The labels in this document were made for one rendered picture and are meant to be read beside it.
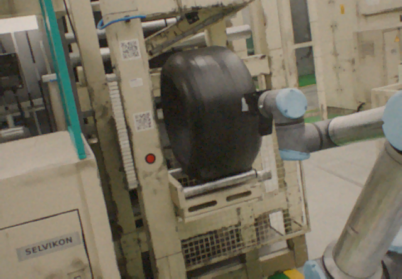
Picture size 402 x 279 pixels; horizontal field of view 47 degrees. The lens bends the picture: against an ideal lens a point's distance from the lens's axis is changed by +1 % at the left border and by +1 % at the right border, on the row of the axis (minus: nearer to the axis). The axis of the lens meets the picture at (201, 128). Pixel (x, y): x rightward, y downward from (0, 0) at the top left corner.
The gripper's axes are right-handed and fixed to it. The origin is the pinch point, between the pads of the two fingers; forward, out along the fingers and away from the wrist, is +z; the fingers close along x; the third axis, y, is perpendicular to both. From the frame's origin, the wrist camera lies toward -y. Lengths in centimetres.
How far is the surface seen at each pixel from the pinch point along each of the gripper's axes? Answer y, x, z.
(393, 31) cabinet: 35, -353, 321
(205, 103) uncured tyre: 6.0, 12.2, 9.0
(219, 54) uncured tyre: 23.8, -1.5, 19.8
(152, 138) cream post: -4.3, 31.1, 29.1
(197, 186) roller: -27.8, 17.6, 24.6
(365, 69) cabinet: -6, -333, 360
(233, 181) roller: -29.4, 1.7, 24.4
